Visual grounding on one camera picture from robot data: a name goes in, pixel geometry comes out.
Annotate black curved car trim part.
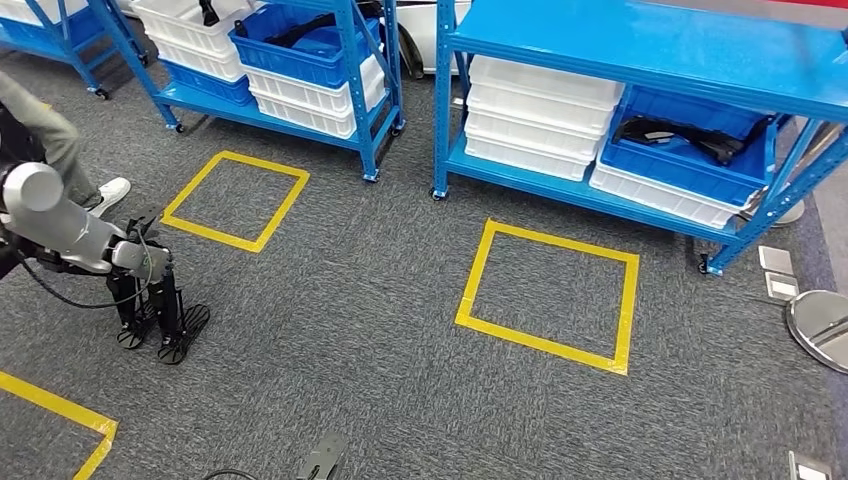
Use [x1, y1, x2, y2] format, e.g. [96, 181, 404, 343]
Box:
[612, 115, 773, 167]

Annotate blue metal rack with worktop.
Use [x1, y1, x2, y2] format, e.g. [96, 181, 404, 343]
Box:
[430, 0, 848, 278]

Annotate black car trim parts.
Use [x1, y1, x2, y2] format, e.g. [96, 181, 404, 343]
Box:
[235, 0, 382, 51]

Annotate red barrier belt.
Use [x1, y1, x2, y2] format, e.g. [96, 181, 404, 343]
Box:
[771, 0, 848, 11]

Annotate black legged machine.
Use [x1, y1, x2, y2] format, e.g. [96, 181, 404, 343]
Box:
[0, 162, 212, 367]

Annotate stanchion with grey domed base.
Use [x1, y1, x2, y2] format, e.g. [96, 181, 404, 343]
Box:
[738, 122, 848, 229]

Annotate chrome stanchion base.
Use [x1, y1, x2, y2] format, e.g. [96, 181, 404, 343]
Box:
[784, 289, 848, 376]

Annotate white car body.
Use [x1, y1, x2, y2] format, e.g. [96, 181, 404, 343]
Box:
[390, 0, 473, 81]

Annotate person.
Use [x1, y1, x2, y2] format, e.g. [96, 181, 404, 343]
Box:
[0, 69, 132, 220]

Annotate yellow floor tape square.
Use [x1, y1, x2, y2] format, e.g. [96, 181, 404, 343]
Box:
[0, 370, 119, 480]
[454, 218, 641, 377]
[160, 150, 311, 254]

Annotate square silver floor outlet plate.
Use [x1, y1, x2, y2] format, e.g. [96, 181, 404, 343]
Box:
[765, 271, 802, 302]
[758, 245, 796, 276]
[788, 450, 834, 480]

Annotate black robot body part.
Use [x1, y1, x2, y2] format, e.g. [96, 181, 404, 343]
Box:
[296, 430, 350, 480]

